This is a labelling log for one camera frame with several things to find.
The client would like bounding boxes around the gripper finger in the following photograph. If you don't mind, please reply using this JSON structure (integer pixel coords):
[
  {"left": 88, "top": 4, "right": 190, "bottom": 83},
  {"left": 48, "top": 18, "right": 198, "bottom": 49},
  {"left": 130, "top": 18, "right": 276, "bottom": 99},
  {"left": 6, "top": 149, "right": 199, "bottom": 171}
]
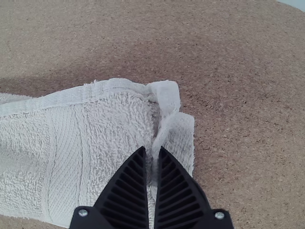
[
  {"left": 154, "top": 146, "right": 235, "bottom": 229},
  {"left": 69, "top": 146, "right": 150, "bottom": 229}
]

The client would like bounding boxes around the pale towel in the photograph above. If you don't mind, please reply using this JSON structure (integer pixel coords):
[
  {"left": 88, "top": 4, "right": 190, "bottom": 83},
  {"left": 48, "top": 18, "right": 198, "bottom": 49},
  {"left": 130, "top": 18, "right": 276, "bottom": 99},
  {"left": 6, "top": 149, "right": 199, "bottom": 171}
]
[{"left": 0, "top": 77, "right": 196, "bottom": 229}]

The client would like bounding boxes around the cork mat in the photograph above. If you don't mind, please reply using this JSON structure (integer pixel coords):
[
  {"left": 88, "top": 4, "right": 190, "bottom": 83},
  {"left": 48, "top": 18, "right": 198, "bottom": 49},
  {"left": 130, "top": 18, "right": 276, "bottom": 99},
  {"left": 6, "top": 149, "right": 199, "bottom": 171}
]
[{"left": 0, "top": 0, "right": 305, "bottom": 229}]

